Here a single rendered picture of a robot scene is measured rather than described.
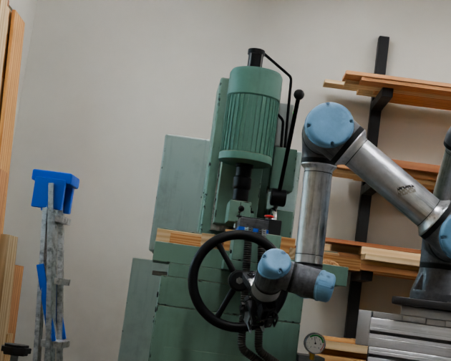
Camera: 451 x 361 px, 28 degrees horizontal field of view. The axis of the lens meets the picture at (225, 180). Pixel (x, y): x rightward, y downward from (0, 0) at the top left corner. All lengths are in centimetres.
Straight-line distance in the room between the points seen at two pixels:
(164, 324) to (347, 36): 309
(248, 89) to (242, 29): 254
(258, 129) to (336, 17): 268
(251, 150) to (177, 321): 59
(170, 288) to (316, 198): 61
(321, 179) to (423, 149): 305
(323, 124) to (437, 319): 58
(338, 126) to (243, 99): 73
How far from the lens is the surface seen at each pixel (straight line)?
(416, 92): 502
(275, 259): 220
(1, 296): 418
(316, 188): 236
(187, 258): 274
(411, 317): 238
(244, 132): 288
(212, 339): 274
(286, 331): 277
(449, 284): 238
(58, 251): 369
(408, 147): 537
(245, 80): 291
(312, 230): 235
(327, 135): 222
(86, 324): 525
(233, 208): 287
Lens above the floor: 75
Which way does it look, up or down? 7 degrees up
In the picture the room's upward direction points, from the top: 8 degrees clockwise
